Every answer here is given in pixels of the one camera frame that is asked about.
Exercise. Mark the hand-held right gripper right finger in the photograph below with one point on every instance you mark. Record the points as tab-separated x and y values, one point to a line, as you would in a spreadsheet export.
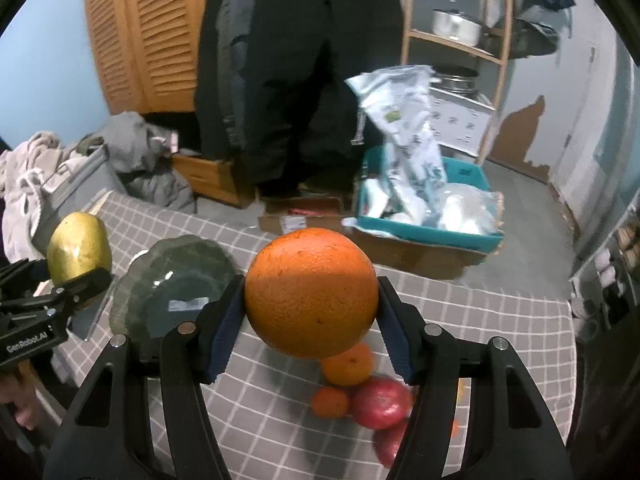
397	340

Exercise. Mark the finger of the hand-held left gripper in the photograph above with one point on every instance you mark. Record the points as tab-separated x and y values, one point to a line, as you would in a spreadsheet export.
82	287
25	275

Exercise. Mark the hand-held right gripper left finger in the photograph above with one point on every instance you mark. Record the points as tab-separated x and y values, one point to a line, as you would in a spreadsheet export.
222	330

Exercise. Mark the yellow-green mango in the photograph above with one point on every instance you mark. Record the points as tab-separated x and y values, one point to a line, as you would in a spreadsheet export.
80	245

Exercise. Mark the medium orange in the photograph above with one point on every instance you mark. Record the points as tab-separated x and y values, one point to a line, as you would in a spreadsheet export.
347	364

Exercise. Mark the red apple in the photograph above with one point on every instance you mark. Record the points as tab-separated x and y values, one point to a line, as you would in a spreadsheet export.
390	445
382	402

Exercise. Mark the green glass bowl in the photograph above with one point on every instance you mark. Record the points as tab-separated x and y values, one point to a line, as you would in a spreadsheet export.
170	270

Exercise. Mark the small tangerine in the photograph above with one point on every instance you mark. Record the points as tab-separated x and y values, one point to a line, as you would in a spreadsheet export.
330	402

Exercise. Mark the large orange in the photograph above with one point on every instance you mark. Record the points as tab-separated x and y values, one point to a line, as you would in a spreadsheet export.
310	290

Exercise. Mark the person's left hand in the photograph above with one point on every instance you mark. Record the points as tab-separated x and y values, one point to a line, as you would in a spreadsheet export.
22	402

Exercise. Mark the grey checked tablecloth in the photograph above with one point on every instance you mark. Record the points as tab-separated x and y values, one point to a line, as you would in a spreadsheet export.
475	310

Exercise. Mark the large cardboard box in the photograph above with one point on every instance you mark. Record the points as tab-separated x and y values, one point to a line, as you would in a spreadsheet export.
425	260

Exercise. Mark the beige crumpled cloth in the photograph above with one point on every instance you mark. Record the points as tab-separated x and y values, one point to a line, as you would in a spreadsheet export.
25	180

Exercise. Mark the grey storage bag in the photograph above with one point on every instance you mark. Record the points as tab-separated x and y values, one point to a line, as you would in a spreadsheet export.
75	185

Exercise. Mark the small orange fruit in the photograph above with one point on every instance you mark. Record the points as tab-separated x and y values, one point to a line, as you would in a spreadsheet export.
456	427

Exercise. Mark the teal box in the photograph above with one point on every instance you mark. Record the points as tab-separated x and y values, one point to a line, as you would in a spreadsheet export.
440	235

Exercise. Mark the labelled cardboard box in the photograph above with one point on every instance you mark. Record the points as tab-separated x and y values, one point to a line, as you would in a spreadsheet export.
295	222

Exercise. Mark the grey crumpled jacket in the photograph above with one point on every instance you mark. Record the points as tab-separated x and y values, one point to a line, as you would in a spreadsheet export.
145	160

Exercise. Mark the clear plastic bag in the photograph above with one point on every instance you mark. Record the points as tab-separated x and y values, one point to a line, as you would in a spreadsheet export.
467	207

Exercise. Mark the wooden drawer box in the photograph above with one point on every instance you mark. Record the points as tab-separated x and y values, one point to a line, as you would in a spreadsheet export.
210	175

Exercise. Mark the white printed plastic bag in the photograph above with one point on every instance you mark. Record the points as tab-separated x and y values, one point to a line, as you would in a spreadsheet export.
400	120

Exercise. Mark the white shelf unit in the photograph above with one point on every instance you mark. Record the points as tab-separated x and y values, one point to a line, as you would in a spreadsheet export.
610	270

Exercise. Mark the white printed box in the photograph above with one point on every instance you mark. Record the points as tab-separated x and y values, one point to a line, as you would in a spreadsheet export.
460	120

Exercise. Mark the dark round pan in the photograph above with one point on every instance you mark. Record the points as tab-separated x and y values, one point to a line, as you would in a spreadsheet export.
455	80

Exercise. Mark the dark grey padded jacket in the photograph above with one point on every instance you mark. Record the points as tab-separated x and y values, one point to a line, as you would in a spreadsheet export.
225	60

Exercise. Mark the wooden louvered wardrobe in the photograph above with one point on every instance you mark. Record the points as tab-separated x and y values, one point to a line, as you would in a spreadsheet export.
150	25

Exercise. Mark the black hanging coat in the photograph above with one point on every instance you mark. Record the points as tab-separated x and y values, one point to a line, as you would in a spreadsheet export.
320	60

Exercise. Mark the wooden shelf rack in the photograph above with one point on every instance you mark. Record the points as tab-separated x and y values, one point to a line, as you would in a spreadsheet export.
407	35

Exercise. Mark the metal pot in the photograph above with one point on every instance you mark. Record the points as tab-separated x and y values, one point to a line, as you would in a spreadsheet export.
455	27

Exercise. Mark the grey hanging cloth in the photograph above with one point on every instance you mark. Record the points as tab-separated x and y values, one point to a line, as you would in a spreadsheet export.
535	37

